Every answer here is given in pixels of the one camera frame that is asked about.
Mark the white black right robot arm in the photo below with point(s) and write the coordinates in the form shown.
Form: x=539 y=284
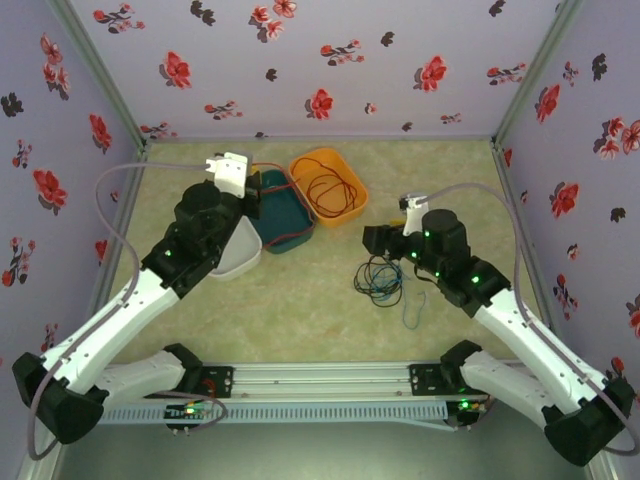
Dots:
x=525 y=330

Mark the white plastic bin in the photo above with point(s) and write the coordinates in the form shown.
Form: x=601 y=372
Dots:
x=240 y=250

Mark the orange plastic bin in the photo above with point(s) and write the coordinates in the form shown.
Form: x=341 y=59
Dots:
x=350 y=170

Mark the dark green plastic bin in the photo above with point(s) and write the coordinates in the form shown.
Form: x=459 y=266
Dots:
x=285 y=215

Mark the small circuit board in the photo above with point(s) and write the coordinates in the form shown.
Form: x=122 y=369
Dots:
x=467 y=405
x=192 y=411

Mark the aluminium frame floor rail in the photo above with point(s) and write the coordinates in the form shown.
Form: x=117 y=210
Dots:
x=350 y=138
x=129 y=200
x=505 y=175

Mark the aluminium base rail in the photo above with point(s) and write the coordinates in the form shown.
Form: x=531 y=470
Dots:
x=320 y=380

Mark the aluminium frame post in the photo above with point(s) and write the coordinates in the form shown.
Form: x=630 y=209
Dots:
x=100 y=70
x=536 y=70

